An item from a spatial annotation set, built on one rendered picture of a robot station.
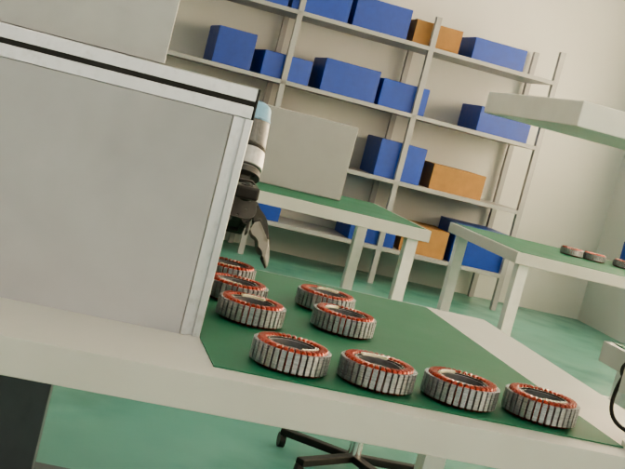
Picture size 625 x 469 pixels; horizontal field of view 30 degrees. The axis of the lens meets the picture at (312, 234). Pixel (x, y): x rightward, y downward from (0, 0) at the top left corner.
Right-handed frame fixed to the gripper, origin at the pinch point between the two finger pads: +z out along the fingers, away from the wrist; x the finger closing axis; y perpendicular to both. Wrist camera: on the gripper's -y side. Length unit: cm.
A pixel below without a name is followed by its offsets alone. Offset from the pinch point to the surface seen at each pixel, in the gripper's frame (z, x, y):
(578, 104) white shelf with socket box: 2, -30, -85
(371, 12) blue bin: -401, -137, 473
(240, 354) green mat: 35, 3, -52
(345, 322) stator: 17.6, -17.5, -27.6
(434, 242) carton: -273, -229, 554
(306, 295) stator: 8.0, -13.8, -10.9
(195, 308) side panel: 28, 10, -48
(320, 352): 34, -7, -58
